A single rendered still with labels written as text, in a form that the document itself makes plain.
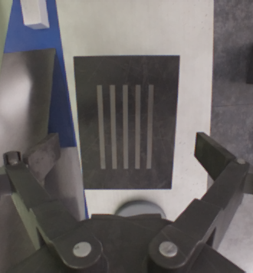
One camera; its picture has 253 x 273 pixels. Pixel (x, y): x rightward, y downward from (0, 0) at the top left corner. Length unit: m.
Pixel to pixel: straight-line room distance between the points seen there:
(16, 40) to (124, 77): 0.53
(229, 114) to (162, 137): 1.52
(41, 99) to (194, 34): 0.39
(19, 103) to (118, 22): 0.34
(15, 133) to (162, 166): 0.38
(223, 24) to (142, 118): 1.52
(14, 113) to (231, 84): 1.52
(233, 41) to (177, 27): 1.41
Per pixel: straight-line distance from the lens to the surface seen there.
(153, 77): 0.26
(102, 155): 0.28
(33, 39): 0.72
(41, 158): 0.18
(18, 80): 0.62
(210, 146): 0.18
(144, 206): 0.40
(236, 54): 1.76
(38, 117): 0.53
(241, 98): 1.80
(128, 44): 0.34
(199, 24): 0.37
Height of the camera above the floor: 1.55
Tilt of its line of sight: 73 degrees down
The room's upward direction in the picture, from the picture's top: 179 degrees counter-clockwise
